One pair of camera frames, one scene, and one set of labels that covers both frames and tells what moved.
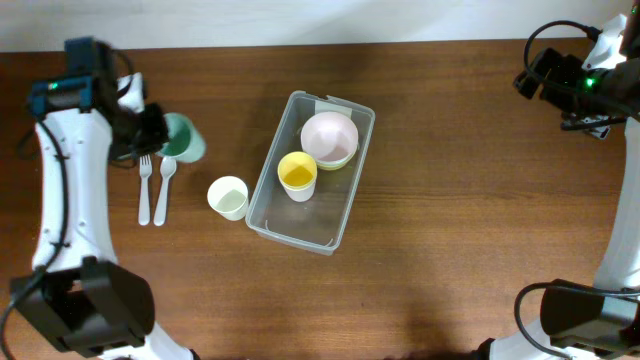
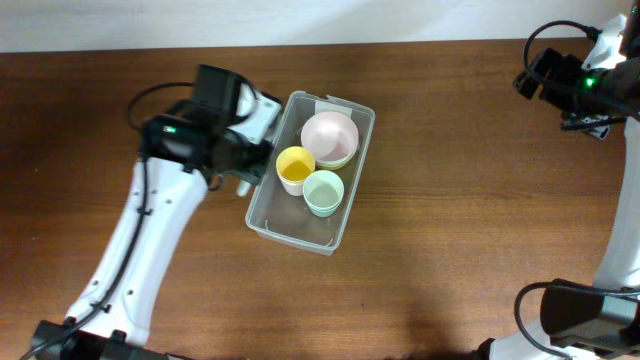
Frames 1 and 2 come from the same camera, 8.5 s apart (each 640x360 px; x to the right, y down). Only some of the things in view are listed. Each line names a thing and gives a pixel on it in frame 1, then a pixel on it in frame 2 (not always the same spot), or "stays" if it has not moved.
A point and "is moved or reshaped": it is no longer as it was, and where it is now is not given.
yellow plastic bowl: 334,165 stays
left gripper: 158,135 → 252,167
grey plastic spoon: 168,168 is moved or reshaped
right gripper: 565,68 stays
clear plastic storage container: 318,224 stays
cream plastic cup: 229,197 → 323,191
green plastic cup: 186,142 is moved or reshaped
